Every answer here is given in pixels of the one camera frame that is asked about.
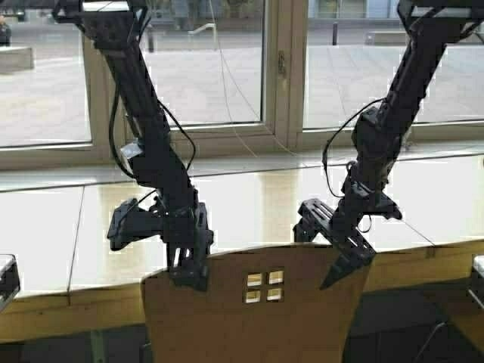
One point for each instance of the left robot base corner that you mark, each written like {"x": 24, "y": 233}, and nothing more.
{"x": 10, "y": 280}

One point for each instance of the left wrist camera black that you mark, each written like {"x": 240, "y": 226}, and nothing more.
{"x": 130, "y": 223}

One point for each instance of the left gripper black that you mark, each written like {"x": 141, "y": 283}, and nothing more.
{"x": 188, "y": 239}

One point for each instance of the outdoor black bollard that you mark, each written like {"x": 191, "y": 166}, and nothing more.
{"x": 335, "y": 33}

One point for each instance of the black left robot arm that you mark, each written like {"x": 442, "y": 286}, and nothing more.
{"x": 115, "y": 31}

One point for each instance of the wooden chair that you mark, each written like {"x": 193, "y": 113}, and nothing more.
{"x": 261, "y": 305}
{"x": 462, "y": 311}

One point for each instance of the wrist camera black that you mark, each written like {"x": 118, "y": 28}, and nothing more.
{"x": 380, "y": 204}
{"x": 130, "y": 223}

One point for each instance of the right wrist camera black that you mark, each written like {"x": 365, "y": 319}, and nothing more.
{"x": 380, "y": 204}

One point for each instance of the outdoor concrete bench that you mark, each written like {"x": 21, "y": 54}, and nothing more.
{"x": 16, "y": 59}

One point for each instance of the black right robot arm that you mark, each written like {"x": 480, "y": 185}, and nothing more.
{"x": 379, "y": 133}

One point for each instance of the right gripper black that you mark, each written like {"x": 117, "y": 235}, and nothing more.
{"x": 340, "y": 228}

